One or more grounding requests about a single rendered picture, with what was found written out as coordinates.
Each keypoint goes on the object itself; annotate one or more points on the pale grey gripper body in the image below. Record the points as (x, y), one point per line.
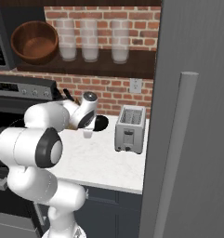
(88, 134)

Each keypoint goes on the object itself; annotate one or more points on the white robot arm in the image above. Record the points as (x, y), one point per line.
(29, 145)

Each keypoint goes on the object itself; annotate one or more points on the black bowl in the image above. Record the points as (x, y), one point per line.
(101, 122)

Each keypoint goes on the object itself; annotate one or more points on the dark blue base cabinet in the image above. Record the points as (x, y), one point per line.
(116, 214)

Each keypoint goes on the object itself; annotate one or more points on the brown wooden bowl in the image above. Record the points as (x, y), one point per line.
(34, 43)

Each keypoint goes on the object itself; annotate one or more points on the dark wooden upper cabinet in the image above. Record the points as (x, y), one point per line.
(85, 2)

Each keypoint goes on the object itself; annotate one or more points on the silver toaster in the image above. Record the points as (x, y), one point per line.
(130, 133)

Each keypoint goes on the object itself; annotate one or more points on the steel and black stove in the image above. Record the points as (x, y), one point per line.
(17, 89)

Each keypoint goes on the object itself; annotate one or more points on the grey fridge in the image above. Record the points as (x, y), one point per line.
(206, 93)

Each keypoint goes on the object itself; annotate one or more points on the white wall outlet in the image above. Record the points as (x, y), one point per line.
(135, 85)

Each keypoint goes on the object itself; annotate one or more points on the dark wooden wall shelf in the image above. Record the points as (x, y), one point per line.
(129, 66)

